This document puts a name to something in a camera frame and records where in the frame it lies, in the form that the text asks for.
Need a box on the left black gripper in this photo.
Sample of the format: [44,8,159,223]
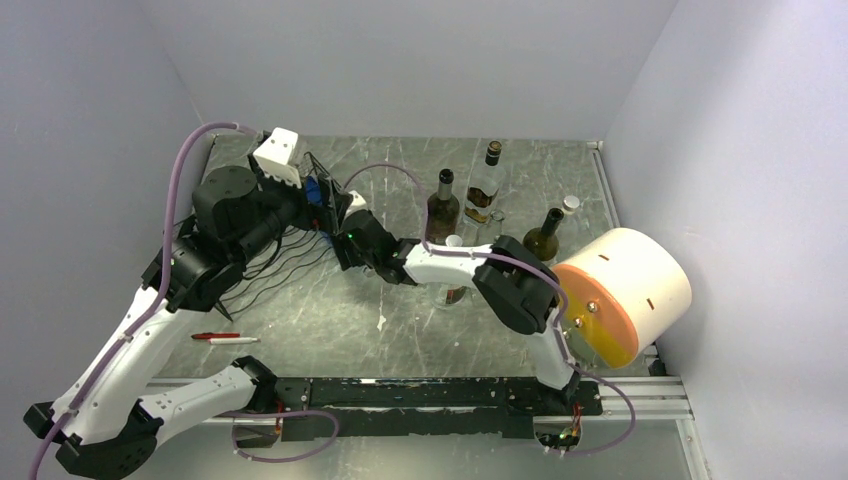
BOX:
[232,150,353,265]

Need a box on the blue square bottle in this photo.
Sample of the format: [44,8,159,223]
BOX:
[303,176,329,232]

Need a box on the black wire wine rack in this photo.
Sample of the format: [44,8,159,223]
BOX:
[165,150,354,323]

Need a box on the brown label wine bottle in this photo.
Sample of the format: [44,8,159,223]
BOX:
[425,168,460,245]

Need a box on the round clear silver-cap bottle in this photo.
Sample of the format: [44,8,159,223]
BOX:
[428,234,469,308]

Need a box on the tall clear bottle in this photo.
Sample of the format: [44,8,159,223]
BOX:
[475,209,505,244]

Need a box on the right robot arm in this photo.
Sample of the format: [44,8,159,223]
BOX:
[340,210,581,414]

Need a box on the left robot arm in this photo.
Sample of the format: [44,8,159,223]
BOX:
[24,166,366,479]

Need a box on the clear gold label bottle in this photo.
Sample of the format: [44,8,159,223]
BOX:
[463,140,506,226]

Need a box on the dark green wine bottle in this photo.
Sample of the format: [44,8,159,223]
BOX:
[522,207,565,264]

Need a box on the small clear capped bottle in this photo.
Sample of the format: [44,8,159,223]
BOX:
[561,195,582,231]

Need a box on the red white pen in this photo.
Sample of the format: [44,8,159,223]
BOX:
[191,332,260,345]

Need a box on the white orange cylinder container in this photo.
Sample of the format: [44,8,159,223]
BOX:
[551,227,693,369]

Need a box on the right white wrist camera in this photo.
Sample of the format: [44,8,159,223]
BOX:
[345,190,368,217]

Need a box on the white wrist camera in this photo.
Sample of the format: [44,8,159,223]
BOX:
[345,190,368,217]
[252,127,302,188]

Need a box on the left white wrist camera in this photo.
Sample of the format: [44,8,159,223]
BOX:
[252,127,302,188]

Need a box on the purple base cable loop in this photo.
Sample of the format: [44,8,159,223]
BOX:
[231,409,342,464]

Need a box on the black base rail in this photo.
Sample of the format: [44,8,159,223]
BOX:
[269,377,603,441]

